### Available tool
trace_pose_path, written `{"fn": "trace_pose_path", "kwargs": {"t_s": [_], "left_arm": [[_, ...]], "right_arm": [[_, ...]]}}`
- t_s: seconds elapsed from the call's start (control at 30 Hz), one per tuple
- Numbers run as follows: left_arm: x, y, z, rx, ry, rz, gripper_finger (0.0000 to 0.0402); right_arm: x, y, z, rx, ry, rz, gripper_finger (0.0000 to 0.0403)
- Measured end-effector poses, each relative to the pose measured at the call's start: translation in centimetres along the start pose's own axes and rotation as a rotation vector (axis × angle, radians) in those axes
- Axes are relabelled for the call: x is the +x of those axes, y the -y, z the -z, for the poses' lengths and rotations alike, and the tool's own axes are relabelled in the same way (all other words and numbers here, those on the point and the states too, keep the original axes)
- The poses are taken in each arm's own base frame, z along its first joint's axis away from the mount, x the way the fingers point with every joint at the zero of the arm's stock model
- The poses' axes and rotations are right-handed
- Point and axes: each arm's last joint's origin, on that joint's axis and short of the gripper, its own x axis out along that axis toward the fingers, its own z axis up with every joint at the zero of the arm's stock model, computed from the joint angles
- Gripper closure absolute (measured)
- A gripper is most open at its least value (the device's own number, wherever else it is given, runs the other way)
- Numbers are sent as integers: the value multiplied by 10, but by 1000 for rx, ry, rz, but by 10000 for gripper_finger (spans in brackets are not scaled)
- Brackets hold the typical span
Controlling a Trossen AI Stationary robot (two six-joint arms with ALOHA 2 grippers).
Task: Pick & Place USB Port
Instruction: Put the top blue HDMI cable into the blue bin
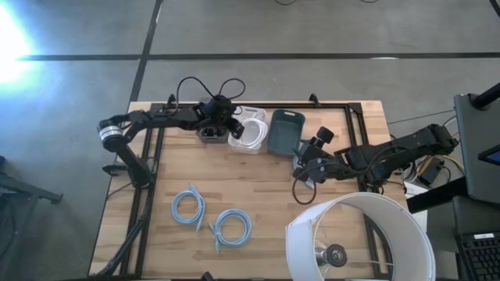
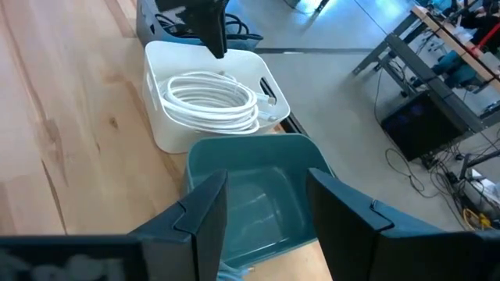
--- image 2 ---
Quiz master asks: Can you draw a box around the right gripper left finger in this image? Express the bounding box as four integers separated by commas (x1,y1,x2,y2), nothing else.
128,169,230,281

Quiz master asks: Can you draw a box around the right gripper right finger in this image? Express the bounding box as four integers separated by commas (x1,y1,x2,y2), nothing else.
306,167,470,281

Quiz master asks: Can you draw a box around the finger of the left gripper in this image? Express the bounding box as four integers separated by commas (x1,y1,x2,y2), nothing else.
182,0,230,60

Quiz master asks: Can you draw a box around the thick black cable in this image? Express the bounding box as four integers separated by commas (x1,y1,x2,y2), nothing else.
222,12,263,41

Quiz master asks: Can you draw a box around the white cable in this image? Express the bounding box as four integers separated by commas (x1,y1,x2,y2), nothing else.
158,70,279,136

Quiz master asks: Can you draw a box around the grey plastic bin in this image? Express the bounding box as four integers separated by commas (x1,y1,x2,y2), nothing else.
135,0,265,52

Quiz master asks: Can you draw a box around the white plastic bin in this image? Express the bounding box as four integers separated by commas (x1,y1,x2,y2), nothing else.
141,40,292,155

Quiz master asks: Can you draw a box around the teal plastic bin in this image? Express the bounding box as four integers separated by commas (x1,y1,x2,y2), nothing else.
183,133,337,270

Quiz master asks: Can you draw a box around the black computer case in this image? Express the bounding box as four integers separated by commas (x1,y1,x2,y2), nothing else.
380,90,469,162

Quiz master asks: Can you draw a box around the teal chair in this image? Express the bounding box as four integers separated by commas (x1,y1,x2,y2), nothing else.
430,49,478,90

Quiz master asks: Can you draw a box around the red rod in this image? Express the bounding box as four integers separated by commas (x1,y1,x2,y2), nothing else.
470,32,500,55

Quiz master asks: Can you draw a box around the person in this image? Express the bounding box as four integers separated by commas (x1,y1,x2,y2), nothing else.
459,0,500,42

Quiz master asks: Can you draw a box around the black aluminium table frame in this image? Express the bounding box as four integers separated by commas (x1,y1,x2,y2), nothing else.
279,112,310,137

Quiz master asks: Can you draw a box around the yellow floor cable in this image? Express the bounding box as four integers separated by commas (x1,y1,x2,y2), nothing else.
462,208,494,231

